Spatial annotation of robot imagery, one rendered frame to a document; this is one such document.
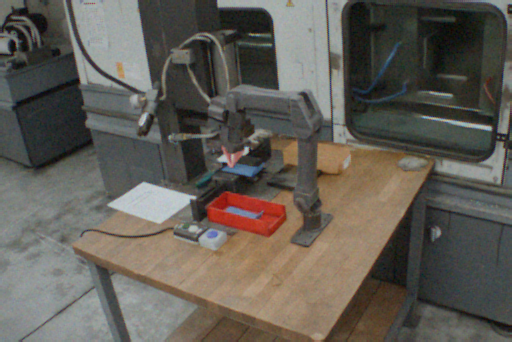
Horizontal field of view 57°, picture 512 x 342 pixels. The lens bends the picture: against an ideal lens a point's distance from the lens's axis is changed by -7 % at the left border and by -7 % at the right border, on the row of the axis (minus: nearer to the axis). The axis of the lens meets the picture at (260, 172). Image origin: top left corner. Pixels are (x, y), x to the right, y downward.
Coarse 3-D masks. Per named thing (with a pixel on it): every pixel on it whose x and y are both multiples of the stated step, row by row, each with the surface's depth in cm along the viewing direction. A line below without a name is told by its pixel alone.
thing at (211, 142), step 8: (200, 112) 197; (184, 120) 194; (192, 120) 191; (200, 120) 189; (248, 120) 185; (248, 128) 188; (216, 136) 184; (248, 136) 189; (208, 144) 183; (216, 144) 181
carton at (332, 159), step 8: (296, 144) 218; (320, 144) 212; (328, 144) 210; (288, 152) 208; (296, 152) 206; (320, 152) 213; (328, 152) 211; (336, 152) 209; (344, 152) 207; (288, 160) 209; (296, 160) 207; (320, 160) 201; (328, 160) 199; (336, 160) 197; (344, 160) 209; (320, 168) 203; (328, 168) 201; (336, 168) 199; (344, 168) 204
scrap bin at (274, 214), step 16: (224, 192) 183; (208, 208) 175; (224, 208) 184; (240, 208) 183; (256, 208) 179; (272, 208) 175; (224, 224) 174; (240, 224) 170; (256, 224) 166; (272, 224) 171
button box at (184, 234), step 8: (192, 224) 171; (104, 232) 176; (152, 232) 173; (160, 232) 173; (176, 232) 169; (184, 232) 167; (192, 232) 167; (200, 232) 166; (184, 240) 168; (192, 240) 166
